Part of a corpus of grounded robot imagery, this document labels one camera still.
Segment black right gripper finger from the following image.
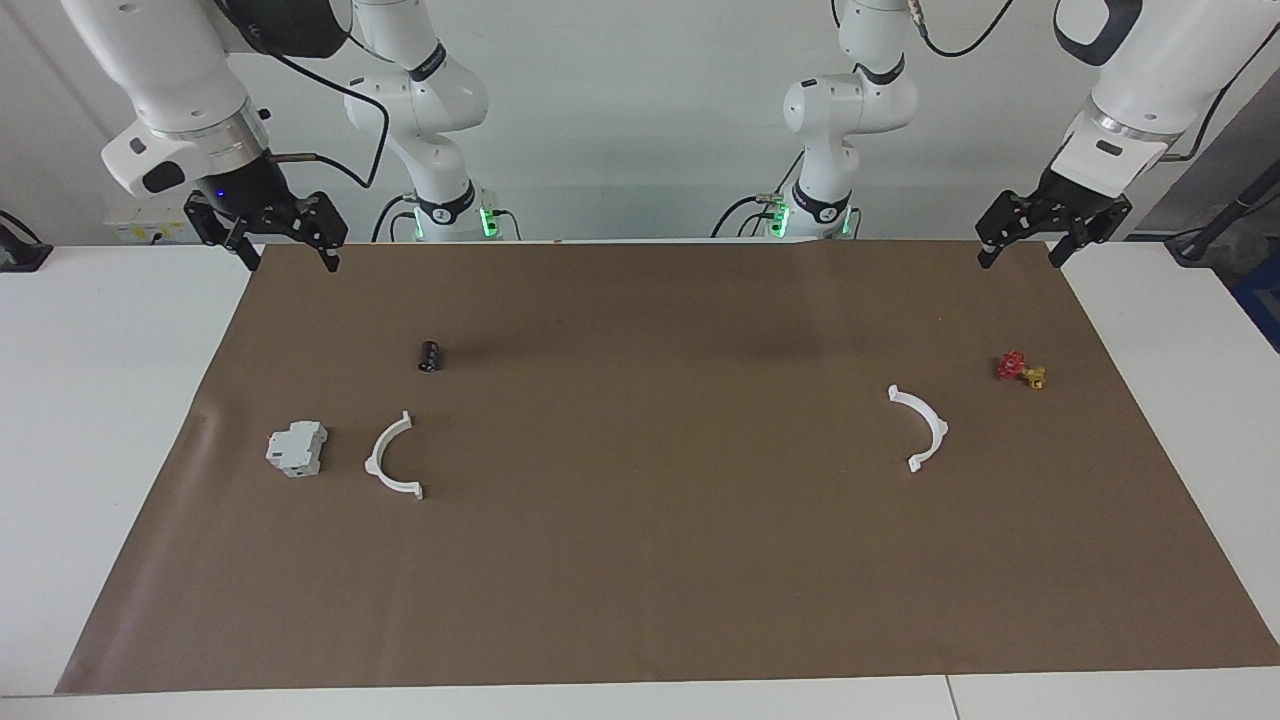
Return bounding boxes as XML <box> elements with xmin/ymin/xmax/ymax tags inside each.
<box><xmin>268</xmin><ymin>190</ymin><xmax>348</xmax><ymax>273</ymax></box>
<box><xmin>185</xmin><ymin>195</ymin><xmax>263</xmax><ymax>273</ymax></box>

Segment white circuit breaker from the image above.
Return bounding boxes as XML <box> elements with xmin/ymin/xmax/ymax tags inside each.
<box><xmin>265</xmin><ymin>420</ymin><xmax>329</xmax><ymax>478</ymax></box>

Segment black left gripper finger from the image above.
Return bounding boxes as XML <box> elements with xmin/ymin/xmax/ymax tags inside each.
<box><xmin>1048</xmin><ymin>198</ymin><xmax>1134</xmax><ymax>269</ymax></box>
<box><xmin>977</xmin><ymin>190</ymin><xmax>1051</xmax><ymax>269</ymax></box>

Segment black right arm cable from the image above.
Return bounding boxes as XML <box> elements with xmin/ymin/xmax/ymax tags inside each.
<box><xmin>255</xmin><ymin>40</ymin><xmax>391</xmax><ymax>191</ymax></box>

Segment white half-ring pipe clamp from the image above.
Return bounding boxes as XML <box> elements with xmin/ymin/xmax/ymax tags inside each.
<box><xmin>364</xmin><ymin>411</ymin><xmax>425</xmax><ymax>501</ymax></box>
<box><xmin>888</xmin><ymin>385</ymin><xmax>950</xmax><ymax>473</ymax></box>

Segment black left base cable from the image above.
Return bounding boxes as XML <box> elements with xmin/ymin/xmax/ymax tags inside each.
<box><xmin>710</xmin><ymin>150</ymin><xmax>801</xmax><ymax>239</ymax></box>

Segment blue crate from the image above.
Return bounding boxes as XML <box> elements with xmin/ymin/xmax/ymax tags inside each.
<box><xmin>1232</xmin><ymin>265</ymin><xmax>1280</xmax><ymax>353</ymax></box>

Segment brown paper table mat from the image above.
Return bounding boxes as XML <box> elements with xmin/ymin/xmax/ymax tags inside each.
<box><xmin>55</xmin><ymin>240</ymin><xmax>1280</xmax><ymax>694</ymax></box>

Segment black right base cable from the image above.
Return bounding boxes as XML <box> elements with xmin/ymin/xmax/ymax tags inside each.
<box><xmin>372</xmin><ymin>193</ymin><xmax>416</xmax><ymax>243</ymax></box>

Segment white wall socket strip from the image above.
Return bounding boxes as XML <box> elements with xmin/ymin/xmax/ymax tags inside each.
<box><xmin>103</xmin><ymin>205</ymin><xmax>201</xmax><ymax>244</ymax></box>

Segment black base cable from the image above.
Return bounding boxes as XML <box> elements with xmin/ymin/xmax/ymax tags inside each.
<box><xmin>710</xmin><ymin>150</ymin><xmax>801</xmax><ymax>239</ymax></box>
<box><xmin>372</xmin><ymin>193</ymin><xmax>416</xmax><ymax>243</ymax></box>

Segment red and yellow valve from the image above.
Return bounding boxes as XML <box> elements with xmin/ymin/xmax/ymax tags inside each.
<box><xmin>995</xmin><ymin>350</ymin><xmax>1047</xmax><ymax>391</ymax></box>

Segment black stand foot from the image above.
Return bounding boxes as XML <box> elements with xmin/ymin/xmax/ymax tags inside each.
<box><xmin>0</xmin><ymin>210</ymin><xmax>53</xmax><ymax>273</ymax></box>

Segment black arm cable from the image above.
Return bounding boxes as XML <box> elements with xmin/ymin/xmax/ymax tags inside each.
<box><xmin>910</xmin><ymin>0</ymin><xmax>1280</xmax><ymax>161</ymax></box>
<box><xmin>255</xmin><ymin>40</ymin><xmax>391</xmax><ymax>191</ymax></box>

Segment black tripod leg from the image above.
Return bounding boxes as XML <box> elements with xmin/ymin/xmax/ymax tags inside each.
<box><xmin>1165</xmin><ymin>160</ymin><xmax>1280</xmax><ymax>266</ymax></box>

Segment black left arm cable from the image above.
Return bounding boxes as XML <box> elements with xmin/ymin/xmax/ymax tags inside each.
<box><xmin>910</xmin><ymin>0</ymin><xmax>1280</xmax><ymax>161</ymax></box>

